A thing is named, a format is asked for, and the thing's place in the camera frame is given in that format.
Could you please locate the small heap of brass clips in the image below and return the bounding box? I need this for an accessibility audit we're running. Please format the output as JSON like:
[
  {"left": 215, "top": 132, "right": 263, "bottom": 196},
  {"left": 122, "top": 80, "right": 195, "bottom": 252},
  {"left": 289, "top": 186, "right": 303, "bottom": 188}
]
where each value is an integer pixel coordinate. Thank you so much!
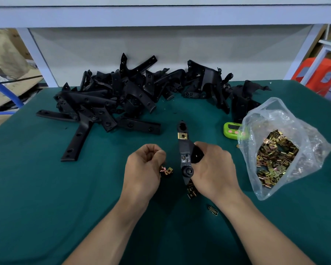
[{"left": 186, "top": 181, "right": 198, "bottom": 199}]

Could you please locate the green table mat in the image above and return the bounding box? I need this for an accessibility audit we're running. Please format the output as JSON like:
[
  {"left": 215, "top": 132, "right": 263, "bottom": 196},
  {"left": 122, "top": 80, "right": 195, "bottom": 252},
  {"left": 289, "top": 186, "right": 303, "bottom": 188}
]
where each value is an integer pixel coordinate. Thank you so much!
[{"left": 0, "top": 80, "right": 331, "bottom": 265}]

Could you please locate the blue hose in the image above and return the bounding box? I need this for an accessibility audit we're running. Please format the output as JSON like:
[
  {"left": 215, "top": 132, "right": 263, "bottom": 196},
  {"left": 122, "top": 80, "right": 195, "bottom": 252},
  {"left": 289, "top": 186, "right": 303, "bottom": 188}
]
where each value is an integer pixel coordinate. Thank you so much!
[{"left": 0, "top": 74, "right": 25, "bottom": 117}]

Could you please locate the pile of black plastic brackets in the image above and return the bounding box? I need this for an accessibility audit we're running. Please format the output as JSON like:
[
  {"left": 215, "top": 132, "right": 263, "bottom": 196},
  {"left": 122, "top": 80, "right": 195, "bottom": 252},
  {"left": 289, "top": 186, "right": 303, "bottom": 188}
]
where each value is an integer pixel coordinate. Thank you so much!
[{"left": 36, "top": 53, "right": 272, "bottom": 163}]

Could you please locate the orange plastic stool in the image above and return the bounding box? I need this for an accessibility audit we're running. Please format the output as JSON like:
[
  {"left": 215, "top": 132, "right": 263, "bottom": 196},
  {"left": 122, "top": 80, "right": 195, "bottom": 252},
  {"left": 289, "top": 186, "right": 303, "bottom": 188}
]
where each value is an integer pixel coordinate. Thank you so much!
[{"left": 291, "top": 57, "right": 331, "bottom": 104}]

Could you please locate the white workbench shelf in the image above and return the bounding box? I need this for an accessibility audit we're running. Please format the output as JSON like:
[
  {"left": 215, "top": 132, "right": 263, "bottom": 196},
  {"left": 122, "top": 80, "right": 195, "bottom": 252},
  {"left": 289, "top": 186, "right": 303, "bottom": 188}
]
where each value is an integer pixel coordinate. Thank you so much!
[{"left": 0, "top": 0, "right": 331, "bottom": 28}]

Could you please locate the person's right forearm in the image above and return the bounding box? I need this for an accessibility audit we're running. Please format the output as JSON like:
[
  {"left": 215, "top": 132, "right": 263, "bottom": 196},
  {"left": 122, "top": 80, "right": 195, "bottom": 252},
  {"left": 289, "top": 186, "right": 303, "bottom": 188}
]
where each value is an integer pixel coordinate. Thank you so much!
[{"left": 210, "top": 190, "right": 322, "bottom": 265}]

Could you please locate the handful of brass clips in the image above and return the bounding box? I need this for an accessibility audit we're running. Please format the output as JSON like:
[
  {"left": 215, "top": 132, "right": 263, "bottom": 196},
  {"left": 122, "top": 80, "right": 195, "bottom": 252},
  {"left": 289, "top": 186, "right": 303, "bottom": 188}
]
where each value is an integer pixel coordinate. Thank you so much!
[{"left": 159, "top": 166, "right": 174, "bottom": 178}]

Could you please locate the person's right hand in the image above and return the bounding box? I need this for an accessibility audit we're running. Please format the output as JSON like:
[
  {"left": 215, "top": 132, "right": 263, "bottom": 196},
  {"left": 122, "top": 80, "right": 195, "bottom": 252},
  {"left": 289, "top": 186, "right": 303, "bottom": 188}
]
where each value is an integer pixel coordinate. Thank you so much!
[{"left": 191, "top": 141, "right": 244, "bottom": 203}]

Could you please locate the white frame post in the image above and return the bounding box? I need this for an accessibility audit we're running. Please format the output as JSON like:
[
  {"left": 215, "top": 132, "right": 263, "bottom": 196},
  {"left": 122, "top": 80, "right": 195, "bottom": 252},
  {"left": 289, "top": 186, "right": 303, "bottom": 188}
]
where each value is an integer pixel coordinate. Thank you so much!
[
  {"left": 16, "top": 27, "right": 59, "bottom": 88},
  {"left": 282, "top": 24, "right": 328, "bottom": 81}
]

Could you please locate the clear plastic bag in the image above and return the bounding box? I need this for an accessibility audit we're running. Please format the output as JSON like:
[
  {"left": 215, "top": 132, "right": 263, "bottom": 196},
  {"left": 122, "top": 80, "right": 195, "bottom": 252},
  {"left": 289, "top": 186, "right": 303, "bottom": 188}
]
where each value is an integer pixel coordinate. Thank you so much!
[{"left": 237, "top": 97, "right": 331, "bottom": 201}]

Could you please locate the person's left hand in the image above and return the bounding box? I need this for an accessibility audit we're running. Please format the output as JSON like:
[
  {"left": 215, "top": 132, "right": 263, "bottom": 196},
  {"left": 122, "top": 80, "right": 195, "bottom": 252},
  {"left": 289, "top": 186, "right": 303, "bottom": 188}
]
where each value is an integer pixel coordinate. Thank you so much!
[{"left": 122, "top": 143, "right": 168, "bottom": 201}]

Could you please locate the black plastic bracket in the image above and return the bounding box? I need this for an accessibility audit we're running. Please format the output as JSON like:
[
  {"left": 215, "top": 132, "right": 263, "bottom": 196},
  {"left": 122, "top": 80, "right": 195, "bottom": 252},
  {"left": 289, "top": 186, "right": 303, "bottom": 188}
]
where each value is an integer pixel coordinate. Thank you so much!
[{"left": 176, "top": 120, "right": 205, "bottom": 186}]

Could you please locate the white table frame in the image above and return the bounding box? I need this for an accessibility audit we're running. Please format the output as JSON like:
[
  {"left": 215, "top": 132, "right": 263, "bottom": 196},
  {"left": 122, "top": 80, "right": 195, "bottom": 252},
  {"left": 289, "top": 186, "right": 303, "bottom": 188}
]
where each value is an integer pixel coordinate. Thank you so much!
[{"left": 300, "top": 39, "right": 331, "bottom": 86}]

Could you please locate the person's left forearm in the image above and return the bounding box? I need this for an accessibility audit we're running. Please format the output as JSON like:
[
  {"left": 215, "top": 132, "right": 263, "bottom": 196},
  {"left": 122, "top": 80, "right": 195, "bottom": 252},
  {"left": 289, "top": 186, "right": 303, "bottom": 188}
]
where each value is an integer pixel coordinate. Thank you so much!
[{"left": 62, "top": 190, "right": 156, "bottom": 265}]

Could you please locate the green digital timer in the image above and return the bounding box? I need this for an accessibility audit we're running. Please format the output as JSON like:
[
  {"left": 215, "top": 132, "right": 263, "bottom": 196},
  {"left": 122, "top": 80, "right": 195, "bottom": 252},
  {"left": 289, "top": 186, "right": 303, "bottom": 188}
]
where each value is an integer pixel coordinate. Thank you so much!
[{"left": 223, "top": 122, "right": 249, "bottom": 141}]

